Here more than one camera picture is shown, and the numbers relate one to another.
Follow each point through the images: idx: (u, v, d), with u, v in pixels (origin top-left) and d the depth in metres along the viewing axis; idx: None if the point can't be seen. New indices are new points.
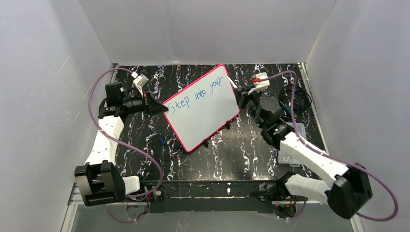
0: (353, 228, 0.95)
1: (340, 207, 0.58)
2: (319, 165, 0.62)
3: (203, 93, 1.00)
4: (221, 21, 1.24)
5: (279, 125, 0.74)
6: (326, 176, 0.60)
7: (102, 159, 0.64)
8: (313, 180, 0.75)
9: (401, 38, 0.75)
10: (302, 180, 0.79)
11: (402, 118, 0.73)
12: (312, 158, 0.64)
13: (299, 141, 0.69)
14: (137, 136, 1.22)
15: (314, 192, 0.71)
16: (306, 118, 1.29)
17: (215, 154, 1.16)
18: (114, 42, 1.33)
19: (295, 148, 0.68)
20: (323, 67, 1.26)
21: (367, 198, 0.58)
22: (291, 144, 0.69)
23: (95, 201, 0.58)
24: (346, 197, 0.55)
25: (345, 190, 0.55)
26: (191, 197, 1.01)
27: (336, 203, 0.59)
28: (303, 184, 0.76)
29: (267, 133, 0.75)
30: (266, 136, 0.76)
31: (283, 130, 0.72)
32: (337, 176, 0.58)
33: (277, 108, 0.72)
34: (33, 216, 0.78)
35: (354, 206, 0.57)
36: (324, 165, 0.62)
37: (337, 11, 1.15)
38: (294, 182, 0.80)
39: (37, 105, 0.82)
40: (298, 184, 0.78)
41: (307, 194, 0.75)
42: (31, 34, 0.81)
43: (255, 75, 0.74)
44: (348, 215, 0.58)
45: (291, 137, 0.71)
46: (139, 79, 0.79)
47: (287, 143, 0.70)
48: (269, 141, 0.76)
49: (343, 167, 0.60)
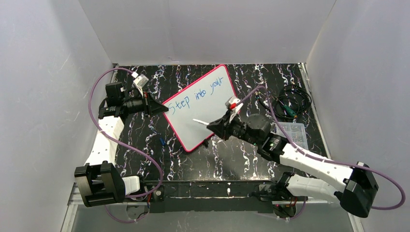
0: (353, 228, 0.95)
1: (356, 209, 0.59)
2: (325, 172, 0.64)
3: (203, 93, 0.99)
4: (221, 21, 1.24)
5: (273, 139, 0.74)
6: (335, 181, 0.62)
7: (102, 159, 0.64)
8: (315, 180, 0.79)
9: (401, 39, 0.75)
10: (304, 181, 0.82)
11: (401, 118, 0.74)
12: (316, 167, 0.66)
13: (297, 152, 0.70)
14: (137, 136, 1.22)
15: (321, 194, 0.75)
16: (306, 118, 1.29)
17: (215, 154, 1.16)
18: (114, 42, 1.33)
19: (296, 160, 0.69)
20: (323, 67, 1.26)
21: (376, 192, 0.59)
22: (291, 158, 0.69)
23: (95, 201, 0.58)
24: (361, 199, 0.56)
25: (358, 193, 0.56)
26: (191, 197, 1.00)
27: (350, 206, 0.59)
28: (308, 185, 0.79)
29: (263, 151, 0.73)
30: (263, 153, 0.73)
31: (277, 143, 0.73)
32: (345, 181, 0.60)
33: (266, 123, 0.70)
34: (33, 216, 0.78)
35: (368, 205, 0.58)
36: (329, 171, 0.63)
37: (337, 11, 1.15)
38: (297, 185, 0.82)
39: (37, 105, 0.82)
40: (302, 186, 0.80)
41: (311, 194, 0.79)
42: (30, 33, 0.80)
43: (229, 101, 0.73)
44: (365, 214, 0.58)
45: (288, 149, 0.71)
46: (139, 79, 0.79)
47: (287, 156, 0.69)
48: (268, 158, 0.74)
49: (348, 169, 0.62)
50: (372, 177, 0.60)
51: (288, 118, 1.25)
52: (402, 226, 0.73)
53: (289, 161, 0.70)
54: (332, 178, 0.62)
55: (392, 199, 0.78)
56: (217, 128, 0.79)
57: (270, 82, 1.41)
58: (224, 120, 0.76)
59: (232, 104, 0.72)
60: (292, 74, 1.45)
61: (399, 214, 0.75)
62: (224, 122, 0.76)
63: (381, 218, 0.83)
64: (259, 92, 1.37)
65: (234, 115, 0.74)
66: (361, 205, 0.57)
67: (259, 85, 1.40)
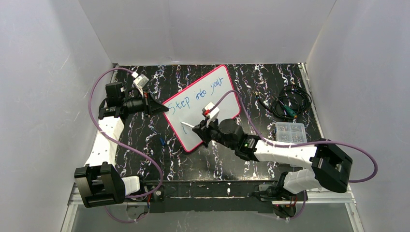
0: (353, 228, 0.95)
1: (332, 185, 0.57)
2: (294, 156, 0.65)
3: (203, 93, 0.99)
4: (220, 21, 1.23)
5: (247, 139, 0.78)
6: (305, 163, 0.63)
7: (102, 160, 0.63)
8: (302, 169, 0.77)
9: (401, 39, 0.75)
10: (295, 175, 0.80)
11: (401, 119, 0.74)
12: (285, 153, 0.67)
13: (268, 145, 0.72)
14: (137, 136, 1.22)
15: (307, 181, 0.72)
16: (307, 118, 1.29)
17: (215, 154, 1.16)
18: (114, 42, 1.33)
19: (268, 152, 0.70)
20: (323, 67, 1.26)
21: (347, 163, 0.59)
22: (263, 152, 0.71)
23: (95, 202, 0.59)
24: (330, 174, 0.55)
25: (326, 168, 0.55)
26: (191, 197, 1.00)
27: (327, 183, 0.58)
28: (297, 178, 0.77)
29: (241, 152, 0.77)
30: (241, 155, 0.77)
31: (252, 142, 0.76)
32: (312, 159, 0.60)
33: (237, 127, 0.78)
34: (33, 216, 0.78)
35: (344, 178, 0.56)
36: (298, 154, 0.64)
37: (337, 11, 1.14)
38: (290, 182, 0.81)
39: (37, 105, 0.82)
40: (293, 181, 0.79)
41: (305, 186, 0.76)
42: (31, 34, 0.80)
43: (204, 108, 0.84)
44: (344, 188, 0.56)
45: (260, 145, 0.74)
46: (139, 79, 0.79)
47: (259, 152, 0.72)
48: (247, 159, 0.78)
49: (313, 147, 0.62)
50: (338, 150, 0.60)
51: (288, 118, 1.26)
52: (402, 225, 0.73)
53: (263, 154, 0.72)
54: (301, 160, 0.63)
55: (392, 199, 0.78)
56: (197, 131, 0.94)
57: (270, 82, 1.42)
58: (202, 124, 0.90)
59: (206, 111, 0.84)
60: (291, 74, 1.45)
61: (400, 213, 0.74)
62: (202, 126, 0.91)
63: (382, 218, 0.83)
64: (259, 92, 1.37)
65: (210, 120, 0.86)
66: (333, 180, 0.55)
67: (259, 85, 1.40)
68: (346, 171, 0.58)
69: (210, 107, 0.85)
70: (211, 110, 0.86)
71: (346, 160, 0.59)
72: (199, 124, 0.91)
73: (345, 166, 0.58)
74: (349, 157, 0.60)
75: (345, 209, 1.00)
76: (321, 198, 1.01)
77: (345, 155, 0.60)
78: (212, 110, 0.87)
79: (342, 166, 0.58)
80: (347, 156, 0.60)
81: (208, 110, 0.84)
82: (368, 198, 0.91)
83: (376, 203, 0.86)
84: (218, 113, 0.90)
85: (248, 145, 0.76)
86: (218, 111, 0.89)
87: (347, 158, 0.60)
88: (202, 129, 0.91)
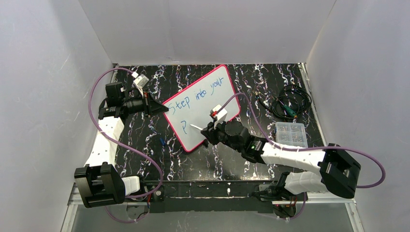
0: (353, 228, 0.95)
1: (340, 190, 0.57)
2: (301, 160, 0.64)
3: (203, 94, 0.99)
4: (220, 21, 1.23)
5: (254, 141, 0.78)
6: (311, 167, 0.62)
7: (102, 160, 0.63)
8: (306, 172, 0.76)
9: (402, 39, 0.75)
10: (298, 176, 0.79)
11: (401, 119, 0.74)
12: (293, 157, 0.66)
13: (275, 148, 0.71)
14: (137, 136, 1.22)
15: (312, 184, 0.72)
16: (307, 118, 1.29)
17: (215, 154, 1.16)
18: (114, 42, 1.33)
19: (275, 155, 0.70)
20: (323, 67, 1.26)
21: (356, 168, 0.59)
22: (270, 154, 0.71)
23: (95, 202, 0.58)
24: (338, 179, 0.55)
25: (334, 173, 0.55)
26: (191, 197, 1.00)
27: (335, 188, 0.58)
28: (300, 180, 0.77)
29: (247, 154, 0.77)
30: (248, 157, 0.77)
31: (258, 145, 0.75)
32: (320, 164, 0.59)
33: (244, 129, 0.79)
34: (32, 217, 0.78)
35: (351, 183, 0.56)
36: (305, 159, 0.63)
37: (337, 11, 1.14)
38: (292, 183, 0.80)
39: (37, 105, 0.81)
40: (296, 183, 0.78)
41: (308, 188, 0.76)
42: (30, 34, 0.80)
43: (212, 108, 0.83)
44: (352, 194, 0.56)
45: (267, 147, 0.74)
46: (139, 79, 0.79)
47: (267, 154, 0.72)
48: (253, 161, 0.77)
49: (321, 152, 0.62)
50: (346, 155, 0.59)
51: (288, 118, 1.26)
52: (403, 225, 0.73)
53: (270, 157, 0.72)
54: (308, 164, 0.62)
55: (392, 200, 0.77)
56: (205, 134, 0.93)
57: (270, 82, 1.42)
58: (209, 126, 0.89)
59: (213, 112, 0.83)
60: (291, 74, 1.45)
61: (401, 213, 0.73)
62: (210, 128, 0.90)
63: (382, 218, 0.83)
64: (259, 92, 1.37)
65: (216, 121, 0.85)
66: (342, 185, 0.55)
67: (259, 85, 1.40)
68: (355, 177, 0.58)
69: (217, 108, 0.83)
70: (219, 111, 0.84)
71: (355, 166, 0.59)
72: (207, 126, 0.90)
73: (353, 172, 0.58)
74: (358, 163, 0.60)
75: (345, 209, 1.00)
76: (321, 199, 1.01)
77: (353, 161, 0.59)
78: (220, 112, 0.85)
79: (350, 171, 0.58)
80: (356, 162, 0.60)
81: (216, 111, 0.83)
82: (368, 198, 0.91)
83: (376, 203, 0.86)
84: (225, 115, 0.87)
85: (255, 147, 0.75)
86: (226, 112, 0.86)
87: (355, 164, 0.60)
88: (209, 130, 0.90)
